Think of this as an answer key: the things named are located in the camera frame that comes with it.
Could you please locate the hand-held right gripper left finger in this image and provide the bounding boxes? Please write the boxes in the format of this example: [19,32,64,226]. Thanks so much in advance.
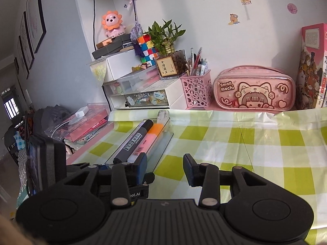
[55,154,149,208]

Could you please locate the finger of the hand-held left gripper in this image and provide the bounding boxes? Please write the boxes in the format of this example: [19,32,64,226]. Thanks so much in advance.
[142,172,155,185]

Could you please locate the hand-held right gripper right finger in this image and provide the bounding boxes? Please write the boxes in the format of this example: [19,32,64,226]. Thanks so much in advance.
[183,154,272,208]

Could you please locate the grey whiteboard marker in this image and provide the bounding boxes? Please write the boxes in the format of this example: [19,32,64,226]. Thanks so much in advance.
[113,119,154,164]

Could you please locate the clear plastic tray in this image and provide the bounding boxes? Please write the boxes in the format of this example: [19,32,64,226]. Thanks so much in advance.
[105,117,175,174]

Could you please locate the orange highlighter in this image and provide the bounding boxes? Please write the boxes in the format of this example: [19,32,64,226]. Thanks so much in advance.
[133,123,164,159]

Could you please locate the dark chair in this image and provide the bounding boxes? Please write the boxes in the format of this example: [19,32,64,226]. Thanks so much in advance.
[4,124,28,165]

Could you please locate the dark grey bag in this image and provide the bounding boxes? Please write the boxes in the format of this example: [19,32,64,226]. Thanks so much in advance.
[33,105,72,138]

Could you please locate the pink gift boxes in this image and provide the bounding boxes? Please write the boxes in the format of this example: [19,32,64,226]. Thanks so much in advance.
[63,104,114,145]

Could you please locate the green checked tablecloth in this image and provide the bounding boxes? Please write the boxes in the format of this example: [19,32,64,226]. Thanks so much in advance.
[66,108,327,245]

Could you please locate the white charger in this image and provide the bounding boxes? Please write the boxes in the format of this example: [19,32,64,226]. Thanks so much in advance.
[74,107,88,119]

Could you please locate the barred window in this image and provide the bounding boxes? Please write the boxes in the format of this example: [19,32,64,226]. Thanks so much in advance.
[1,85,20,120]

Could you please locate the white drawer organiser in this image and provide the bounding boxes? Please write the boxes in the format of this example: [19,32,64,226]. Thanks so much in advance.
[102,78,189,111]

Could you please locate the pink perforated pen holder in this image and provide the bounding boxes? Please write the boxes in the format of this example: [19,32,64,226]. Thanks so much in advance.
[180,69,212,108]

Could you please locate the clear plastic storage box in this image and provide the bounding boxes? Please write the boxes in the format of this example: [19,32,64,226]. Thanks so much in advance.
[103,70,160,97]

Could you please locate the pink cartoon pencil case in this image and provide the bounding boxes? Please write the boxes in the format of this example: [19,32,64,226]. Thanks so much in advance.
[213,66,296,112]

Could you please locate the pale yellow plastic bag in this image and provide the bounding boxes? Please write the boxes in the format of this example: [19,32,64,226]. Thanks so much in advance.
[87,57,108,87]

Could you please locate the white cardboard box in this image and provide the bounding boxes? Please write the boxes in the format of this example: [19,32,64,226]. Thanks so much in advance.
[106,50,137,82]

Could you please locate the bunch of pens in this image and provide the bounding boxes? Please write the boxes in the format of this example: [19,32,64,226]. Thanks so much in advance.
[186,47,208,76]

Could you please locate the colourful puzzle cube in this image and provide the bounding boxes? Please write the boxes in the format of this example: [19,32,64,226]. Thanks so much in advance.
[137,34,160,65]

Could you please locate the dark grey flat case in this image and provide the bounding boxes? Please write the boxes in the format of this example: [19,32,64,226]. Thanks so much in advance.
[92,43,128,59]

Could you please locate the black box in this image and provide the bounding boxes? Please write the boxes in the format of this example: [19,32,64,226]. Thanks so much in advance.
[112,34,134,48]

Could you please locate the small brown box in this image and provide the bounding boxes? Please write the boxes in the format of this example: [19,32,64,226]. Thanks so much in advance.
[96,38,113,49]

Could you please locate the lucky bamboo plant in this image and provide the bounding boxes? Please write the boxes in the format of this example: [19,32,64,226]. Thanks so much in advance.
[144,19,186,55]

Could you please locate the purple tassel charm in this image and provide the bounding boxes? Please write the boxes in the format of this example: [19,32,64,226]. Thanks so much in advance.
[124,0,145,58]

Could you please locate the pink lion toy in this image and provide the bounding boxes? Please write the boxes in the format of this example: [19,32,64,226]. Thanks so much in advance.
[102,10,124,39]

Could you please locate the cat cover comic book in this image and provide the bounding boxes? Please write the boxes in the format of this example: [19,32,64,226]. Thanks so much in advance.
[295,23,327,110]

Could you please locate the white cable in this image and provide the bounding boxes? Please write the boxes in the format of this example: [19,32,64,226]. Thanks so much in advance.
[50,119,77,139]

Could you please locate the black cable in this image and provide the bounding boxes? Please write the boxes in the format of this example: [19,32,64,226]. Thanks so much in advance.
[92,0,99,51]

